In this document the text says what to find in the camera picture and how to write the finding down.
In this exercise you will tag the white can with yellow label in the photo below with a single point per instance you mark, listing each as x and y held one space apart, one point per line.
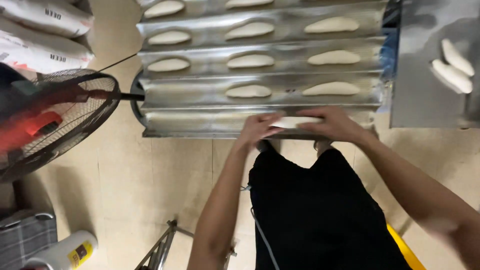
63 253

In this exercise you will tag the group of shaped dough loaves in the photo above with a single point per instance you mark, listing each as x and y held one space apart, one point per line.
249 91

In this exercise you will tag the blue plastic item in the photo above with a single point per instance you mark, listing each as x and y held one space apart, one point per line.
390 52

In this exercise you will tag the folding metal frame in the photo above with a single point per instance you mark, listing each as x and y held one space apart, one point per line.
161 249

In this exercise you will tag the person's right hand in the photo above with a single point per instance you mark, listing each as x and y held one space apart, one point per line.
337 125

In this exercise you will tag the white raw dough piece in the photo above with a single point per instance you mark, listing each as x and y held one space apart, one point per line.
296 122

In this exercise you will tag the person's shoe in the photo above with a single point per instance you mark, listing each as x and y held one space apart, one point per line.
323 144
267 145

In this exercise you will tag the white flour sack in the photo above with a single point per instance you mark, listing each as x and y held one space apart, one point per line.
45 15
37 52

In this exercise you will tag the person's right shoe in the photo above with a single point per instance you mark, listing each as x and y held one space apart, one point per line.
323 144

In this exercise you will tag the person's right fingers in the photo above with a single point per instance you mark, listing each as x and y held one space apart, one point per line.
311 112

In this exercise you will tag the corrugated metal baguette tray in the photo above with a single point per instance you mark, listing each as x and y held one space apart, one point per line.
187 93

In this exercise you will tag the person's left fingers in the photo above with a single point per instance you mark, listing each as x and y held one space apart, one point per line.
273 119

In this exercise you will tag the stainless steel work table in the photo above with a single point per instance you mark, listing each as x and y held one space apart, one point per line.
420 90

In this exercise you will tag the yellow plastic object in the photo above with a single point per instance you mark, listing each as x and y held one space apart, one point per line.
407 249

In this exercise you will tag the grey checked cloth bag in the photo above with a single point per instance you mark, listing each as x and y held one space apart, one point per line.
26 236

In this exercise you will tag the person's left hand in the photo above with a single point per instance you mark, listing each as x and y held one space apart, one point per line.
255 131

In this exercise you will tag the round black stand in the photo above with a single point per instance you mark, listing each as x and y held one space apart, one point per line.
135 101

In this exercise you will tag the person's left shoe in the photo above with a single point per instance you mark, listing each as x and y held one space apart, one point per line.
267 145

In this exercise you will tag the shaped dough loaf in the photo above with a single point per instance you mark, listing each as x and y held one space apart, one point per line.
457 57
452 77

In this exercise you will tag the black standing fan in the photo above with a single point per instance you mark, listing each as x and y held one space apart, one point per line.
75 123

